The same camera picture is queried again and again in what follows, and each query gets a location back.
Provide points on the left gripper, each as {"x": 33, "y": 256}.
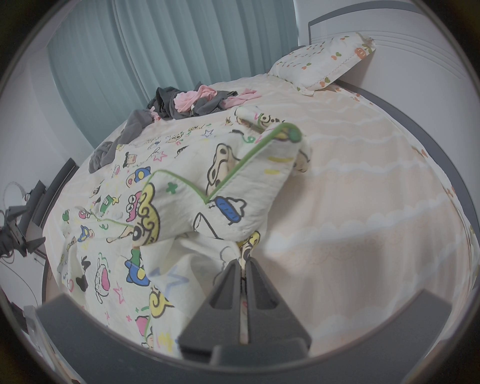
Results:
{"x": 11, "y": 238}

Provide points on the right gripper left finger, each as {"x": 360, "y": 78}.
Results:
{"x": 221, "y": 326}

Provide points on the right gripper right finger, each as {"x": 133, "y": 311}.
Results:
{"x": 273, "y": 326}

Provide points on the white printed pyjama top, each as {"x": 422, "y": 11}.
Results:
{"x": 168, "y": 210}

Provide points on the bed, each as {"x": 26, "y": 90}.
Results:
{"x": 356, "y": 206}

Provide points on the pile of clothes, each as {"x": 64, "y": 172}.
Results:
{"x": 176, "y": 101}

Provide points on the dark grey chest of drawers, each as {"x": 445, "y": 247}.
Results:
{"x": 60, "y": 180}

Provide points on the blue-green curtain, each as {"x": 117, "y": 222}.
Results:
{"x": 150, "y": 45}

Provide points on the white printed pillow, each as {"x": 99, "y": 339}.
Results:
{"x": 318, "y": 63}

